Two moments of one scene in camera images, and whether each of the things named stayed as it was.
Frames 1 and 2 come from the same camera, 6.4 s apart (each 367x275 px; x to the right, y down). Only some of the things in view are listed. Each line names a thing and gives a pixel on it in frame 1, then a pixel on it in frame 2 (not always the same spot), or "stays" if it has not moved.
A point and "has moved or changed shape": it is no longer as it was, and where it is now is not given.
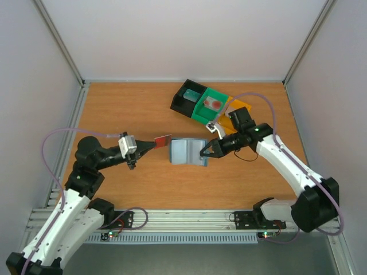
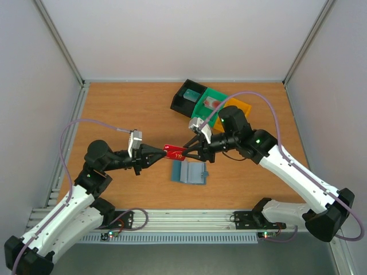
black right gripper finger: (216, 146) -> (196, 139)
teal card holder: (187, 152) has moved or changed shape
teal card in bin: (191, 95) stays
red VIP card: (163, 141) -> (174, 152)
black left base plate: (122, 219) stays
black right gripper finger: (217, 153) -> (199, 156)
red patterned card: (213, 103) stays
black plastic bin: (183, 105) stays
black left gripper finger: (143, 147) -> (148, 159)
